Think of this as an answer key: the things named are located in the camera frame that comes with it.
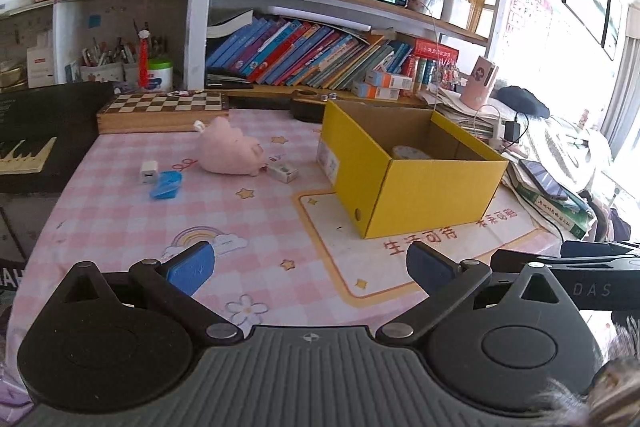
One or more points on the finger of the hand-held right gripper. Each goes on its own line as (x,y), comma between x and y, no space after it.
(585,264)
(577,249)

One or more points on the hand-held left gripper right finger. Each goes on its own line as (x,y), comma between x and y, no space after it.
(425,264)

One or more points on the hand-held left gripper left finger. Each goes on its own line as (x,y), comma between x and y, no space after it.
(192,264)

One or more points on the yellow cardboard box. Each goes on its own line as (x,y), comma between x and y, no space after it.
(425,197)

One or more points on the small blue packet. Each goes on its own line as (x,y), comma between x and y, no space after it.
(167,187)

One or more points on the white charger cube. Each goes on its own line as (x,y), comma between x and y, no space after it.
(149,172)

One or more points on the yellow tape roll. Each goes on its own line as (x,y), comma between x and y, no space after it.
(407,152)

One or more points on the pink plush toy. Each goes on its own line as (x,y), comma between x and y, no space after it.
(227,149)

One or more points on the small white box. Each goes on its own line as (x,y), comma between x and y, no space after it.
(282,172)

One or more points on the pink checked desktop tablecloth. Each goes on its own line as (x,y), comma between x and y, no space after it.
(125,232)

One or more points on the thick green book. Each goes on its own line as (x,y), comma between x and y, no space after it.
(560,214)

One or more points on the flat lying smartphone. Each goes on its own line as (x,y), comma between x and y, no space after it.
(542,179)

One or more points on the black power adapter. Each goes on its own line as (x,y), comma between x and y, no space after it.
(512,131)

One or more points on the pile of papers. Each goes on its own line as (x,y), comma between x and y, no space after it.
(460,117)

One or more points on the black hat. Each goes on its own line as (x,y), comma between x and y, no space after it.
(522,102)

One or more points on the wooden chessboard box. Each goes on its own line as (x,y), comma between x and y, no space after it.
(160,104)

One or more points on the orange and white medicine box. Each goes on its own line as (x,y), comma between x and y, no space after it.
(375,92)
(390,79)

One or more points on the black printed board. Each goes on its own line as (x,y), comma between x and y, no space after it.
(10,274)

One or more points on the black stapler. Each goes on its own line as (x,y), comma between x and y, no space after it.
(227,83)

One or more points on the pink tumbler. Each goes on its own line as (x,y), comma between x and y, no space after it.
(479,84)

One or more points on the white jar green lid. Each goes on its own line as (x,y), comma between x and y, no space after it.
(160,77)

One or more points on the white pen holder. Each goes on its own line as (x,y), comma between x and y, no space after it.
(131,72)
(102,71)

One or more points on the red tassel pendant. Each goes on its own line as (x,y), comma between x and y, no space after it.
(144,62)

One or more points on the black electronic keyboard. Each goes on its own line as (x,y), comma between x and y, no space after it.
(50,107)

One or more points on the red book box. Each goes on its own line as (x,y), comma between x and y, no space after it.
(435,49)

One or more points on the row of leaning blue books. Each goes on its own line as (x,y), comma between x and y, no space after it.
(300,52)

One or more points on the white box red label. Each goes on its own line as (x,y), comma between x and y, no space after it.
(40,69)

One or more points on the white square pen cup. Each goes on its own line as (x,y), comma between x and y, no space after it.
(457,13)

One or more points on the white and wood bookshelf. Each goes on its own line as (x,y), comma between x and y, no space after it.
(200,7)

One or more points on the white mesh pen cup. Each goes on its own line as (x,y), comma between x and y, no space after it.
(431,4)

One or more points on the row of tan spine books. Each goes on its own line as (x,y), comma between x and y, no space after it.
(481,2)

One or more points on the wall poster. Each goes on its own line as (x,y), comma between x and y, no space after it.
(527,7)

